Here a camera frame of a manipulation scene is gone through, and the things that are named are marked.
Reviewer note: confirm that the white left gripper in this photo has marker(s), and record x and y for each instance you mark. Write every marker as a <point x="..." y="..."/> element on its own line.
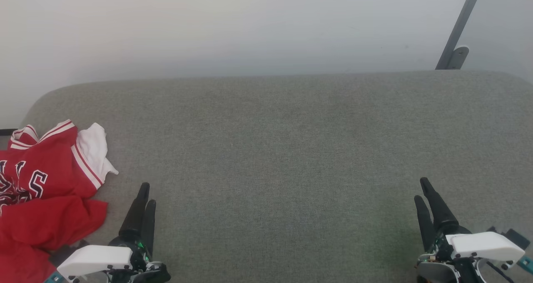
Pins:
<point x="95" y="260"/>

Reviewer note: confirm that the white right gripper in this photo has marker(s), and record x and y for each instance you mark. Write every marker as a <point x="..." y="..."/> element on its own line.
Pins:
<point x="483" y="245"/>

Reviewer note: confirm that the red white basketball jersey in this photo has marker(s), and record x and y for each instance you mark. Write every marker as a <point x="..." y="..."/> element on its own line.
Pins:
<point x="50" y="162"/>

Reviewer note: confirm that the black floor strip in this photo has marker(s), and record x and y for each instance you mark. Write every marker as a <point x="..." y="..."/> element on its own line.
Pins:
<point x="7" y="132"/>

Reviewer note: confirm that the grey metal bar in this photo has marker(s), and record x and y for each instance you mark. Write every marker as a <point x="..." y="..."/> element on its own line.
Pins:
<point x="460" y="25"/>

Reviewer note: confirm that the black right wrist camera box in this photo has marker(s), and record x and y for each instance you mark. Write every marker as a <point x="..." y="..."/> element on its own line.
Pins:
<point x="516" y="237"/>

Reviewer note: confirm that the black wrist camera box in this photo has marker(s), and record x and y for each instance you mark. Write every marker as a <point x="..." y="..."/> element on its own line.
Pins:
<point x="516" y="237"/>
<point x="62" y="254"/>

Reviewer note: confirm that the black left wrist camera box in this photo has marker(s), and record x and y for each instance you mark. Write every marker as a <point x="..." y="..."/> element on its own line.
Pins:
<point x="62" y="254"/>

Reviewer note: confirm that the grey metal bracket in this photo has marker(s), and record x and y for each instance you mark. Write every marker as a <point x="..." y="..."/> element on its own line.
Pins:
<point x="459" y="58"/>

